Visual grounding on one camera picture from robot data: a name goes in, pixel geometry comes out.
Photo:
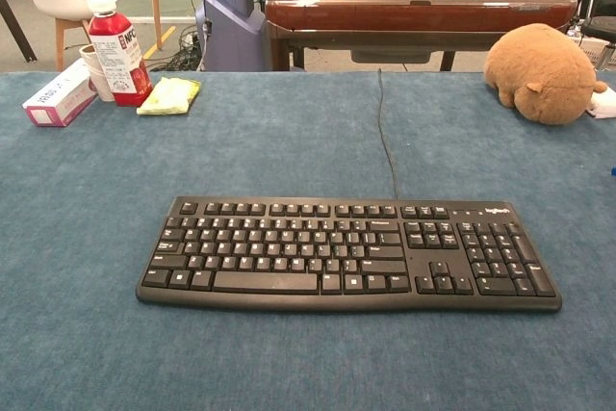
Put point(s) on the black computer keyboard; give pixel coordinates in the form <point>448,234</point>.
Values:
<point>289,281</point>

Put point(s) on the blue table cloth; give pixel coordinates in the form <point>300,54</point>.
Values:
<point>289,151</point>

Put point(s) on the yellow cloth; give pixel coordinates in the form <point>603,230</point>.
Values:
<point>169,95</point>

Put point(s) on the brown mahjong table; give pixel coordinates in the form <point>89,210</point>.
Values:
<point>414,7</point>

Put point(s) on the red juice bottle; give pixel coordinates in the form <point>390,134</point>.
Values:
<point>118,59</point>

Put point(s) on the white paper cup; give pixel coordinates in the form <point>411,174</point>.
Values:
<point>94,71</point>

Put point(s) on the brown plush toy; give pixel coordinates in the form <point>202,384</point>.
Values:
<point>539,74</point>

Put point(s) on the pink and white box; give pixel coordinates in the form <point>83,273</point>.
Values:
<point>60,98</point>

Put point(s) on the white crumpled tissue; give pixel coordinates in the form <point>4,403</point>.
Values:
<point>602,105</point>

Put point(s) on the white plastic basket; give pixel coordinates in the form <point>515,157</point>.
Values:
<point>594,47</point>

